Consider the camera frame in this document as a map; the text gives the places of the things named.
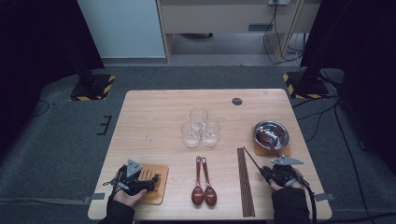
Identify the slotted wooden trivet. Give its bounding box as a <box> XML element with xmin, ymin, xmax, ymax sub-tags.
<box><xmin>252</xmin><ymin>136</ymin><xmax>292</xmax><ymax>158</ymax></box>
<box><xmin>136</xmin><ymin>163</ymin><xmax>170</xmax><ymax>205</ymax></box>

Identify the long black floor cable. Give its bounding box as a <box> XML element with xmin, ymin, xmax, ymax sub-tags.
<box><xmin>333</xmin><ymin>101</ymin><xmax>376</xmax><ymax>224</ymax></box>

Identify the white panel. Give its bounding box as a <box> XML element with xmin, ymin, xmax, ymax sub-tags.
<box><xmin>77</xmin><ymin>0</ymin><xmax>166</xmax><ymax>59</ymax></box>

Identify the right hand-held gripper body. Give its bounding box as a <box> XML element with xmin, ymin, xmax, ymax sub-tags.
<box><xmin>269</xmin><ymin>155</ymin><xmax>304</xmax><ymax>188</ymax></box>

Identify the red-brown wooden spoon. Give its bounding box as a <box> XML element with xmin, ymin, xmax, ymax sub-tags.
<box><xmin>200</xmin><ymin>157</ymin><xmax>218</xmax><ymax>207</ymax></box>
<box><xmin>191</xmin><ymin>156</ymin><xmax>205</xmax><ymax>206</ymax></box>
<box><xmin>257</xmin><ymin>132</ymin><xmax>282</xmax><ymax>159</ymax></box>

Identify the clear drinking glass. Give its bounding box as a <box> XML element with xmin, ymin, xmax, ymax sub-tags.
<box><xmin>201</xmin><ymin>120</ymin><xmax>221</xmax><ymax>147</ymax></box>
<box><xmin>181</xmin><ymin>121</ymin><xmax>202</xmax><ymax>148</ymax></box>
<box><xmin>190</xmin><ymin>107</ymin><xmax>209</xmax><ymax>129</ymax></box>

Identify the right hand-held gripper cable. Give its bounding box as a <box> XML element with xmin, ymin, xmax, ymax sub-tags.
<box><xmin>295</xmin><ymin>176</ymin><xmax>319</xmax><ymax>224</ymax></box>

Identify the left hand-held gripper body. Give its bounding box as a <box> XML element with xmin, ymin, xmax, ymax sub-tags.
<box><xmin>111</xmin><ymin>159</ymin><xmax>151</xmax><ymax>197</ymax></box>

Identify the left hand-held gripper cable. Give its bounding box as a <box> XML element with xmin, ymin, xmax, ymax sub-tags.
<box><xmin>102</xmin><ymin>177</ymin><xmax>125</xmax><ymax>201</ymax></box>

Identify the person's left hand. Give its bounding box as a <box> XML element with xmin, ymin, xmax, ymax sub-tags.
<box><xmin>112</xmin><ymin>188</ymin><xmax>149</xmax><ymax>209</ymax></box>

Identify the bundle of dark wooden chopsticks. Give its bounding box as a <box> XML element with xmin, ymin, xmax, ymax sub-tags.
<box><xmin>236</xmin><ymin>147</ymin><xmax>256</xmax><ymax>218</ymax></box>

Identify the steel bowl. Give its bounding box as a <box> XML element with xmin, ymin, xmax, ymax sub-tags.
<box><xmin>252</xmin><ymin>120</ymin><xmax>290</xmax><ymax>151</ymax></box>

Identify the grey tape piece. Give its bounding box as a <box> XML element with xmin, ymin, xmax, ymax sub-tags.
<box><xmin>83</xmin><ymin>192</ymin><xmax>106</xmax><ymax>203</ymax></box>
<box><xmin>314</xmin><ymin>192</ymin><xmax>336</xmax><ymax>203</ymax></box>

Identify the hand-held gripper cable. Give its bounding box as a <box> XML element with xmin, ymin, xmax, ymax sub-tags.
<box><xmin>295</xmin><ymin>176</ymin><xmax>319</xmax><ymax>224</ymax></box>
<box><xmin>102</xmin><ymin>177</ymin><xmax>125</xmax><ymax>201</ymax></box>

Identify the black stand base striped edge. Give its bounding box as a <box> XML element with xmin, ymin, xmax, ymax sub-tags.
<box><xmin>69</xmin><ymin>74</ymin><xmax>116</xmax><ymax>102</ymax></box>
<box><xmin>282</xmin><ymin>71</ymin><xmax>331</xmax><ymax>100</ymax></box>

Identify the thin black floor cable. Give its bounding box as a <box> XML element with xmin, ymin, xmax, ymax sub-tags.
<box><xmin>31</xmin><ymin>100</ymin><xmax>50</xmax><ymax>118</ymax></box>

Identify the black tape mark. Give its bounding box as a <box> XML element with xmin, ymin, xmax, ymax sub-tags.
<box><xmin>96</xmin><ymin>115</ymin><xmax>112</xmax><ymax>136</ymax></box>

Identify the light wooden cabinet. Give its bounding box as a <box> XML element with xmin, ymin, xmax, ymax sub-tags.
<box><xmin>155</xmin><ymin>0</ymin><xmax>321</xmax><ymax>63</ymax></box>

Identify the single dark chopstick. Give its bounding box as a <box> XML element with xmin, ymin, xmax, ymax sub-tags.
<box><xmin>242</xmin><ymin>147</ymin><xmax>265</xmax><ymax>172</ymax></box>

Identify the person's right hand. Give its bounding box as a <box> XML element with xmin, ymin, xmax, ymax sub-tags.
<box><xmin>268</xmin><ymin>167</ymin><xmax>305</xmax><ymax>192</ymax></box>

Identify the dark curtain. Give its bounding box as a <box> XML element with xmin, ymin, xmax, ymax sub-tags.
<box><xmin>0</xmin><ymin>0</ymin><xmax>106</xmax><ymax>162</ymax></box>
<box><xmin>300</xmin><ymin>0</ymin><xmax>396</xmax><ymax>175</ymax></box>

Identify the bundle of black hanging cables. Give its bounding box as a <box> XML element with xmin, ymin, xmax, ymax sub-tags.
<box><xmin>262</xmin><ymin>2</ymin><xmax>307</xmax><ymax>66</ymax></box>

